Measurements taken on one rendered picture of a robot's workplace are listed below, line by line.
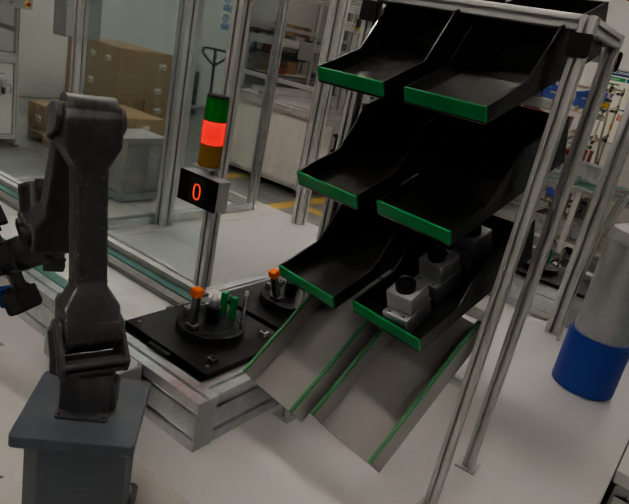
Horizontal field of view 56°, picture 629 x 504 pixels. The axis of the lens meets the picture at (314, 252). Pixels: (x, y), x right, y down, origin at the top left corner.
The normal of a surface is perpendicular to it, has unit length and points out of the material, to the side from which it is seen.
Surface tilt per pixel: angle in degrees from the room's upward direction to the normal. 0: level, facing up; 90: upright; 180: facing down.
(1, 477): 0
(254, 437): 0
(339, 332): 45
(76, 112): 68
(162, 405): 90
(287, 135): 90
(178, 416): 90
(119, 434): 0
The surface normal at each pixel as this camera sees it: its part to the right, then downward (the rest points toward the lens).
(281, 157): -0.62, 0.15
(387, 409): -0.37, -0.59
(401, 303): -0.65, 0.51
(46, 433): 0.19, -0.93
